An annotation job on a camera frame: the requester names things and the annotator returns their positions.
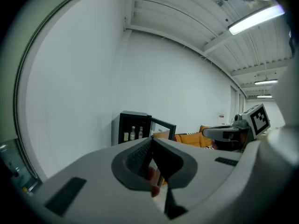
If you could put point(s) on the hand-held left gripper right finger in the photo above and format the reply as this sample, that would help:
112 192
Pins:
210 167

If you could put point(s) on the black white striped blanket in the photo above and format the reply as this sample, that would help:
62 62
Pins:
210 147

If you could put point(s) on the person's left hand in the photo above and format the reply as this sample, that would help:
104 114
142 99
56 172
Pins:
153 176

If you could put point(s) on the black mini fridge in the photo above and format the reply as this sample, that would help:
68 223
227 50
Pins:
115 129

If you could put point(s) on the black white striped pillow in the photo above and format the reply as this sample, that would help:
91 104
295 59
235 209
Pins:
191 132

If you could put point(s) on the ceiling tube light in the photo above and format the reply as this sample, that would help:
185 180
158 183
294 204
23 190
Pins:
264 96
266 82
254 20

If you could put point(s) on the small beige box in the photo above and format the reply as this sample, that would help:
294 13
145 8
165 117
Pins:
126 136

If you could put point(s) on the person's right hand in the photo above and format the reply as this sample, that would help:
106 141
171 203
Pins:
230 144

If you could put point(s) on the red and white wall sign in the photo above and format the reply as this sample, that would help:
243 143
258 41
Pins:
222 118

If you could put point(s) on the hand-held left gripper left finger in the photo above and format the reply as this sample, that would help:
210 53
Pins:
93 171

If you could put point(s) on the glass fridge door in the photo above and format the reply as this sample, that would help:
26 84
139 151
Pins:
163 122

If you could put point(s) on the metal flexible conduit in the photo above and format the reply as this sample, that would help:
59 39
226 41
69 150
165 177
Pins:
16 94

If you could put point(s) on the orange sofa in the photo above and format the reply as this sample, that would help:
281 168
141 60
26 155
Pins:
191 139

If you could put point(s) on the clear water bottle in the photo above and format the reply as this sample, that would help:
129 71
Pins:
132 134

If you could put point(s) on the red label bottle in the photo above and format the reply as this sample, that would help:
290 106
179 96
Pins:
140 133

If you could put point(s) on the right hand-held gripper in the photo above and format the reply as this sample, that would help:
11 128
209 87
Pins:
259 122

